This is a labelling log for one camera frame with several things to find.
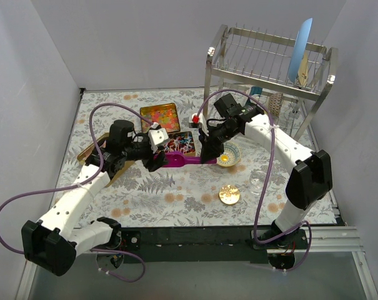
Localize magenta plastic scoop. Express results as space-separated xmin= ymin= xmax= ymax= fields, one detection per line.
xmin=163 ymin=151 xmax=217 ymax=168

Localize gold tin with lollipops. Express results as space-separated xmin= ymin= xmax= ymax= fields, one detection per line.
xmin=165 ymin=131 xmax=196 ymax=156

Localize clear glass jar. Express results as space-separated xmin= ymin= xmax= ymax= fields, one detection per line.
xmin=248 ymin=171 xmax=266 ymax=196

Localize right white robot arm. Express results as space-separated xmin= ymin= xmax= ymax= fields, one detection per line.
xmin=191 ymin=89 xmax=332 ymax=249

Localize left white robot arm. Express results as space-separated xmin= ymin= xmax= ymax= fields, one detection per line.
xmin=21 ymin=120 xmax=169 ymax=276

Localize gold tin with jelly candies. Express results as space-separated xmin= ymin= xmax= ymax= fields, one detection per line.
xmin=139 ymin=103 xmax=181 ymax=133

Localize gold tin with pale candies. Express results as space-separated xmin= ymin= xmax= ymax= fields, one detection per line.
xmin=76 ymin=132 xmax=133 ymax=188

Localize patterned ceramic bowl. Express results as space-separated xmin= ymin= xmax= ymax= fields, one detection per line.
xmin=217 ymin=142 xmax=241 ymax=168

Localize round gold lid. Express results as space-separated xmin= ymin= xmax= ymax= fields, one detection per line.
xmin=219 ymin=184 xmax=241 ymax=205

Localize teal cup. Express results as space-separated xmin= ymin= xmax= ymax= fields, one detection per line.
xmin=249 ymin=86 xmax=262 ymax=96

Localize patterned mug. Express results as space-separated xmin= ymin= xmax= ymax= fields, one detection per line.
xmin=268 ymin=92 xmax=284 ymax=117

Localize steel dish rack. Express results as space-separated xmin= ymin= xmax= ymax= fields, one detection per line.
xmin=204 ymin=24 xmax=339 ymax=140

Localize cream patterned plate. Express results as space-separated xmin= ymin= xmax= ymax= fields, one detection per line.
xmin=296 ymin=51 xmax=309 ymax=89

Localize blue plate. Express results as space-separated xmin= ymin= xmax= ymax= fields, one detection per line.
xmin=287 ymin=18 xmax=313 ymax=83

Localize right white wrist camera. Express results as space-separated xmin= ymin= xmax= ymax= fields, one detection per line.
xmin=189 ymin=112 xmax=208 ymax=135

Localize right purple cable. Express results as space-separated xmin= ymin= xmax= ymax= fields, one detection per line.
xmin=196 ymin=89 xmax=311 ymax=273

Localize purple cable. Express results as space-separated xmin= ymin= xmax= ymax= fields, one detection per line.
xmin=196 ymin=89 xmax=311 ymax=273
xmin=0 ymin=102 xmax=160 ymax=283

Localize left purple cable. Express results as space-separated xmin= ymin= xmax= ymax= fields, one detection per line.
xmin=0 ymin=102 xmax=160 ymax=283

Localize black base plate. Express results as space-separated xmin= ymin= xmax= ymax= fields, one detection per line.
xmin=85 ymin=225 xmax=313 ymax=265

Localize aluminium rail frame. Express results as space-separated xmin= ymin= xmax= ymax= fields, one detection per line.
xmin=17 ymin=226 xmax=378 ymax=299

